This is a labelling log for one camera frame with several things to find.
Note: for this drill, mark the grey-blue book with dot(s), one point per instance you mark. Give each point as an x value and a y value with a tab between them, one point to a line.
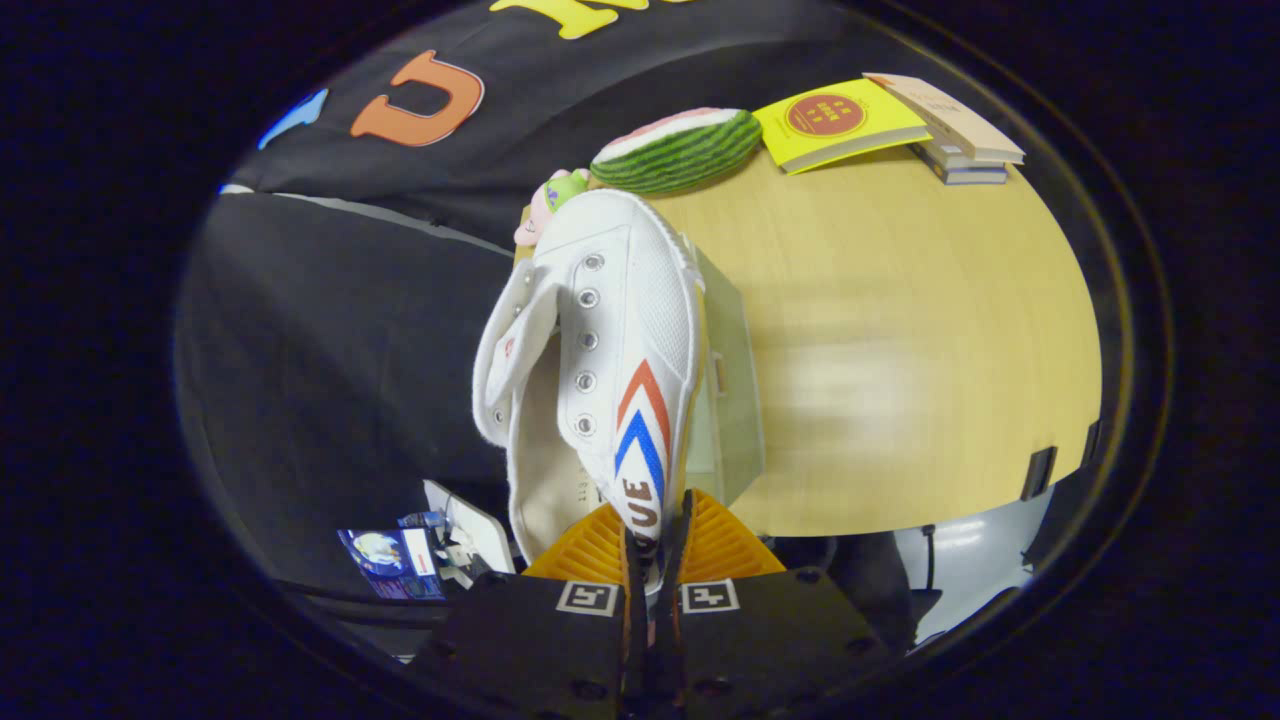
975	175

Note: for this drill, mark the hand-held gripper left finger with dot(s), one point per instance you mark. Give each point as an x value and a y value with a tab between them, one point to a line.
540	650

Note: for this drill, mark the yellow book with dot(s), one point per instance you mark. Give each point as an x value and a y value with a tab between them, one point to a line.
870	135

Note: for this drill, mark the white canvas shoe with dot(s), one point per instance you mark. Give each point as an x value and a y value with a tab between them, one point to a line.
640	300

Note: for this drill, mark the black table bracket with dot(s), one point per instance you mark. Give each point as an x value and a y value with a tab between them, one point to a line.
1040	473

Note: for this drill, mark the white flat object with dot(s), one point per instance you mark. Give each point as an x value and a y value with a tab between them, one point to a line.
480	530

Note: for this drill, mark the tan book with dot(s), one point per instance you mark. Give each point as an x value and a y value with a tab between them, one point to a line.
950	115

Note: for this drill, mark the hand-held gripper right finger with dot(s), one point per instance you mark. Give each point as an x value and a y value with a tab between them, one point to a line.
760	640

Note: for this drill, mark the blue printed packet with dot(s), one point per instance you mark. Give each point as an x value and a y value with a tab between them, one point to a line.
385	560

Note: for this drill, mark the pink and green plush toy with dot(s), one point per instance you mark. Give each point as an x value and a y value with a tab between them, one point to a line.
545	205

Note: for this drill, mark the watermelon slice plush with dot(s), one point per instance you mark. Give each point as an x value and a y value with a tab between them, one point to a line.
680	155

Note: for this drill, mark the beige fabric storage box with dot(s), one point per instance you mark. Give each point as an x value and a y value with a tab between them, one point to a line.
740	400

